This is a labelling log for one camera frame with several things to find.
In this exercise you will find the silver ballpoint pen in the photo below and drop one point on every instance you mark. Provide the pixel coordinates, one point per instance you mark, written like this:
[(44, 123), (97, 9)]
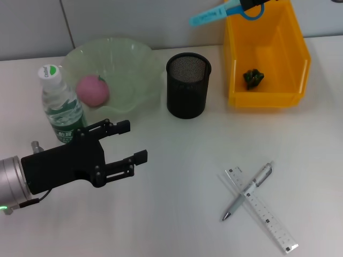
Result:
[(241, 199)]

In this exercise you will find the blue scissors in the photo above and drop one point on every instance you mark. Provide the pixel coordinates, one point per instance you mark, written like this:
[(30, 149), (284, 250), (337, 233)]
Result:
[(206, 14)]

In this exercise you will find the pink peach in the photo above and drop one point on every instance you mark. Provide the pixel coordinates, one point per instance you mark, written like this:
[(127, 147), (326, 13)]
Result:
[(92, 91)]

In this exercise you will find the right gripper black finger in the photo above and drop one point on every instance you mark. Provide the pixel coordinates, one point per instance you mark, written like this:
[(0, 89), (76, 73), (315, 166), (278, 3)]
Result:
[(252, 4)]

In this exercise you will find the yellow plastic storage bin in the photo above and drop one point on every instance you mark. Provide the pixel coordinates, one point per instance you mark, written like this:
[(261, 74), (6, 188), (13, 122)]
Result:
[(268, 99)]

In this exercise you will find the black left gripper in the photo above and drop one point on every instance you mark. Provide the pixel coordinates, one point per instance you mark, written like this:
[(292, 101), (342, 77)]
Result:
[(61, 166)]

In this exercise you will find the clear plastic ruler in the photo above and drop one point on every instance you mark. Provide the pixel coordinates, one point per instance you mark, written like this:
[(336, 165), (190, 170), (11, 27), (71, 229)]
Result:
[(270, 217)]

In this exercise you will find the black mesh pen cup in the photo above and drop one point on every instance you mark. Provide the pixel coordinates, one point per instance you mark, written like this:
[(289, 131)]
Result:
[(187, 101)]

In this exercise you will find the pale green glass fruit bowl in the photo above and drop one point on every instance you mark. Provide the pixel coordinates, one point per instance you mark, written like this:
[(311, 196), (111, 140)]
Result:
[(128, 67)]

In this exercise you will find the clear water bottle green label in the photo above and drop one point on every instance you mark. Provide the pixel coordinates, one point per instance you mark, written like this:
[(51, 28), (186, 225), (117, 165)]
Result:
[(61, 107)]

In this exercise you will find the green plastic wrapper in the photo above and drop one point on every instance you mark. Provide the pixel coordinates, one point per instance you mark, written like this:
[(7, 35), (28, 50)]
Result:
[(253, 79)]

